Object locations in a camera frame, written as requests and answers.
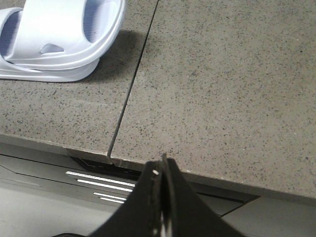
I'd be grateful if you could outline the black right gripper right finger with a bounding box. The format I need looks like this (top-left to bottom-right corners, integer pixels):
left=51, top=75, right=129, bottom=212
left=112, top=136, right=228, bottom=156
left=161, top=154, right=244, bottom=237

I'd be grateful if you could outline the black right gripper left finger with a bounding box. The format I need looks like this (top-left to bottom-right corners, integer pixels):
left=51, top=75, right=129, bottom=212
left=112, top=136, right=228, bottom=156
left=90, top=161, right=162, bottom=237

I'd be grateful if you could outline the light blue slipper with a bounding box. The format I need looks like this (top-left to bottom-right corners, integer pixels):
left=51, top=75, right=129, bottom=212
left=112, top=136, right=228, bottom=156
left=0, top=0, right=126, bottom=70
left=0, top=57, right=99, bottom=82

